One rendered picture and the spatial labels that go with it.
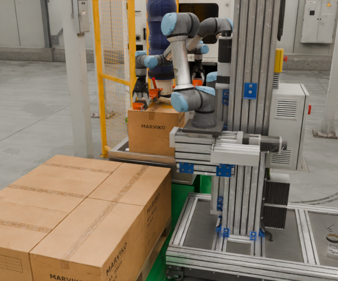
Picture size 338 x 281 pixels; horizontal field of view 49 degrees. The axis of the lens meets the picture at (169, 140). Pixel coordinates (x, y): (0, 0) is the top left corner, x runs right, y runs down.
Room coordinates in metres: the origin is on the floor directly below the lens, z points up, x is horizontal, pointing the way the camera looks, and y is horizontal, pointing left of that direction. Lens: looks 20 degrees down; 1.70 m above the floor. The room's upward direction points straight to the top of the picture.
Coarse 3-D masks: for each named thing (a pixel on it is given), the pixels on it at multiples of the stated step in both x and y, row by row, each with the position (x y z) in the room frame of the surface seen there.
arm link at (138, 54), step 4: (136, 52) 2.45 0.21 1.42; (140, 52) 2.44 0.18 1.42; (144, 52) 2.45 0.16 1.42; (136, 56) 2.45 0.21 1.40; (140, 56) 2.43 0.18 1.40; (136, 60) 2.45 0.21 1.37; (136, 64) 2.45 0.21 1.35; (140, 64) 2.42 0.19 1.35; (136, 68) 2.45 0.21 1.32; (140, 68) 2.44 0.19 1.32; (144, 68) 2.45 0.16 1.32
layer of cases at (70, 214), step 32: (64, 160) 2.75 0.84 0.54; (96, 160) 2.75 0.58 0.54; (0, 192) 2.20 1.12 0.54; (32, 192) 2.20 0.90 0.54; (64, 192) 2.20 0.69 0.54; (96, 192) 2.20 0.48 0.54; (128, 192) 2.20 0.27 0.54; (160, 192) 2.33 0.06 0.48; (0, 224) 1.82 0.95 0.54; (32, 224) 1.82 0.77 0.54; (64, 224) 1.82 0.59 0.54; (96, 224) 1.82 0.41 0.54; (128, 224) 1.82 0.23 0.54; (160, 224) 2.32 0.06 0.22; (0, 256) 1.61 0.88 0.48; (32, 256) 1.56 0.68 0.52; (64, 256) 1.53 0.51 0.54; (96, 256) 1.53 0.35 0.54; (128, 256) 1.76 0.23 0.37
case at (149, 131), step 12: (132, 108) 2.84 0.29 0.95; (156, 108) 2.84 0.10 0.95; (168, 108) 2.85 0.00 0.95; (132, 120) 2.78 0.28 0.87; (144, 120) 2.76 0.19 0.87; (156, 120) 2.74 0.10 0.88; (168, 120) 2.72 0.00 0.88; (180, 120) 2.81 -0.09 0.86; (132, 132) 2.78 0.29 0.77; (144, 132) 2.76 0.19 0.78; (156, 132) 2.74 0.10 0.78; (168, 132) 2.72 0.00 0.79; (132, 144) 2.79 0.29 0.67; (144, 144) 2.76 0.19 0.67; (156, 144) 2.74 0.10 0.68; (168, 144) 2.72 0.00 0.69
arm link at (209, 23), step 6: (210, 18) 2.79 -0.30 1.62; (204, 24) 2.78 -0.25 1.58; (210, 24) 2.76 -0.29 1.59; (204, 30) 2.78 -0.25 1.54; (210, 30) 2.76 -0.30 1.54; (198, 36) 2.87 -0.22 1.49; (204, 36) 2.84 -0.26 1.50; (192, 42) 2.96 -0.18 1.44; (198, 42) 2.94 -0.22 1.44; (192, 48) 3.02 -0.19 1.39
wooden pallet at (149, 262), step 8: (168, 224) 2.52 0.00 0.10; (168, 232) 2.52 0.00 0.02; (160, 240) 2.42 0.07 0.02; (152, 248) 2.15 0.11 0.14; (160, 248) 2.32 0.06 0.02; (152, 256) 2.22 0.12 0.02; (144, 264) 2.00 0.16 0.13; (152, 264) 2.14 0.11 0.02; (144, 272) 1.99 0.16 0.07; (136, 280) 1.97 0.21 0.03; (144, 280) 1.99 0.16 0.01
